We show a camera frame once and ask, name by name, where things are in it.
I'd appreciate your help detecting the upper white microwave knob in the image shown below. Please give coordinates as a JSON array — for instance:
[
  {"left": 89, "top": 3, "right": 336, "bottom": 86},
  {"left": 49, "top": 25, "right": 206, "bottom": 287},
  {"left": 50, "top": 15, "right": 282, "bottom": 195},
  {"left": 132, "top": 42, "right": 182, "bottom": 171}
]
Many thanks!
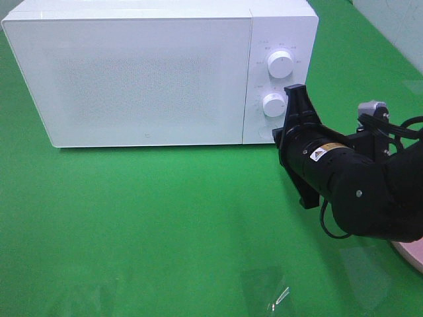
[{"left": 267, "top": 50, "right": 294, "bottom": 79}]

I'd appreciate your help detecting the lower white microwave knob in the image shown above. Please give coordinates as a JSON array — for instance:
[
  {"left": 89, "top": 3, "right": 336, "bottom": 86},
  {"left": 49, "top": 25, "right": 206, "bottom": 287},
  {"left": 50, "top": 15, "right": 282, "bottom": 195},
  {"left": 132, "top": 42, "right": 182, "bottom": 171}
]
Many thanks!
[{"left": 262, "top": 93, "right": 287, "bottom": 118}]

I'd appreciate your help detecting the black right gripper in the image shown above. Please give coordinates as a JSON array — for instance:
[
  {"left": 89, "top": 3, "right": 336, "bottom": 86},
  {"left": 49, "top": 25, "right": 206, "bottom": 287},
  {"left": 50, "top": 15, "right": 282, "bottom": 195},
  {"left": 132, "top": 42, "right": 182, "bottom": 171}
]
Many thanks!
[{"left": 274, "top": 84, "right": 350, "bottom": 209}]

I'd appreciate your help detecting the white microwave door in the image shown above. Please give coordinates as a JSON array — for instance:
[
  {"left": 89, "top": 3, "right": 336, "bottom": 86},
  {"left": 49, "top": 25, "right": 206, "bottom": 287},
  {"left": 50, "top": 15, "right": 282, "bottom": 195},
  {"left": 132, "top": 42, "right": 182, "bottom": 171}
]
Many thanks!
[{"left": 4, "top": 18, "right": 251, "bottom": 147}]

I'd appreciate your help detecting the white microwave oven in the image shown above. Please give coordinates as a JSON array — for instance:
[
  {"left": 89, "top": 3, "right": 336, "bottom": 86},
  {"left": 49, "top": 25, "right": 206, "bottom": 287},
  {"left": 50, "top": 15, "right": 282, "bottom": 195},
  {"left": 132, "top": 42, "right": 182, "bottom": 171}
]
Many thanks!
[{"left": 1, "top": 1, "right": 319, "bottom": 144}]

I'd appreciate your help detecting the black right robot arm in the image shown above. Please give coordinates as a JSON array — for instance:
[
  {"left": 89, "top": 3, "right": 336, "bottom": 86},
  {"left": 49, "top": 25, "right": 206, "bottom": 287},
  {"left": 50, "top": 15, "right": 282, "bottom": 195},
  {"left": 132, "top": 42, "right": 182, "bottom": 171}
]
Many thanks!
[{"left": 273, "top": 85, "right": 422, "bottom": 242}]

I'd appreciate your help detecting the white microwave knob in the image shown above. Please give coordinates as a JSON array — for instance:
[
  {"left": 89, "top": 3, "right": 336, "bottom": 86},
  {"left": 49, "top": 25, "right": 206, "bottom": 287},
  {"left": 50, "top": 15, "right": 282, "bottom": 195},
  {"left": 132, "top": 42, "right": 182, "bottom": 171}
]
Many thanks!
[
  {"left": 262, "top": 93, "right": 287, "bottom": 118},
  {"left": 267, "top": 50, "right": 294, "bottom": 79}
]

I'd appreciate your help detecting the pink plate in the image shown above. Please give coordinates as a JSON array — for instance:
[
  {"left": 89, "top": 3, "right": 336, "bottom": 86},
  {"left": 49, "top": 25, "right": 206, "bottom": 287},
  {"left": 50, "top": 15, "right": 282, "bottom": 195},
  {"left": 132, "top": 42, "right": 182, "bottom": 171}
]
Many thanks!
[{"left": 391, "top": 239, "right": 423, "bottom": 273}]

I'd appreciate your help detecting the green table mat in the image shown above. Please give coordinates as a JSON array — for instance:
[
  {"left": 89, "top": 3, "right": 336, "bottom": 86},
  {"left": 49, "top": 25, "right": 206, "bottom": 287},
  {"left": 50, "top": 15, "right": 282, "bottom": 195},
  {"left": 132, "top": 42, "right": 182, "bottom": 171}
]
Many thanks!
[{"left": 1, "top": 34, "right": 422, "bottom": 316}]

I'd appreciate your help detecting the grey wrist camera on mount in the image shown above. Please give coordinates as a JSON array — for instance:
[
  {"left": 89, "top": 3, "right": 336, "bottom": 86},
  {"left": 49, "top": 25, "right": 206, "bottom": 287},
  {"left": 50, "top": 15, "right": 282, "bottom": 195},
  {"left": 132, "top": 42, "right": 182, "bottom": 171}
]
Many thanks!
[{"left": 357, "top": 100, "right": 403, "bottom": 162}]

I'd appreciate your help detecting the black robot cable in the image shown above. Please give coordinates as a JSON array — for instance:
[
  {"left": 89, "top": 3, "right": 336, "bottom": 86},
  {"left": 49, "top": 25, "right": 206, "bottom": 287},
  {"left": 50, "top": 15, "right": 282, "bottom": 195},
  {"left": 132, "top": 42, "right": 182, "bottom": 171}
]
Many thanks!
[{"left": 319, "top": 115, "right": 423, "bottom": 239}]

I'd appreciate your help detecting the clear tape patch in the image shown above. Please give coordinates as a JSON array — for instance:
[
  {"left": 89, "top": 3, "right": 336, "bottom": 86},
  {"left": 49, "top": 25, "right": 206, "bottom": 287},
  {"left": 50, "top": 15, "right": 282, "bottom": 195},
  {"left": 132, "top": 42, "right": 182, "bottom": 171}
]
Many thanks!
[{"left": 241, "top": 265, "right": 295, "bottom": 316}]

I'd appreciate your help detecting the round microwave door button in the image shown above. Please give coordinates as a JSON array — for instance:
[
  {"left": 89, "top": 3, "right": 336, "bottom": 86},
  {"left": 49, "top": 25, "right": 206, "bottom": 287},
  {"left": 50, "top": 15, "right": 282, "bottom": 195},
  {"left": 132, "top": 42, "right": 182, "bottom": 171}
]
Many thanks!
[{"left": 258, "top": 124, "right": 278, "bottom": 140}]

